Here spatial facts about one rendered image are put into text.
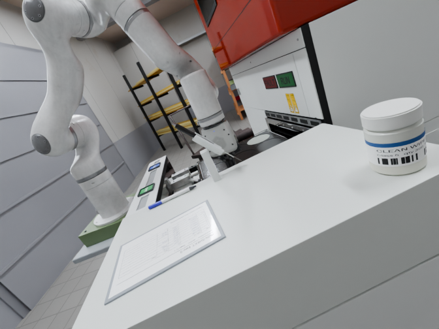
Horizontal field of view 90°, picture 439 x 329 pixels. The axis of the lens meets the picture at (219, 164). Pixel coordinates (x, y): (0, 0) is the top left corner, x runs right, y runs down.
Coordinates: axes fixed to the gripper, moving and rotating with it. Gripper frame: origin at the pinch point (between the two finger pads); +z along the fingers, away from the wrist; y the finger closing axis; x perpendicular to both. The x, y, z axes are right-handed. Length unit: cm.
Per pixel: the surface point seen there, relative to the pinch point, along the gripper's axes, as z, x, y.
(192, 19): -222, 728, -194
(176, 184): 2.4, 1.5, -25.4
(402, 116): -14, -33, 37
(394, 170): -5.7, -33.1, 35.1
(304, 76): -18.3, 2.9, 29.2
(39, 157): -30, 128, -286
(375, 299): 13, -40, 28
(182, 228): -4.8, -36.5, -1.1
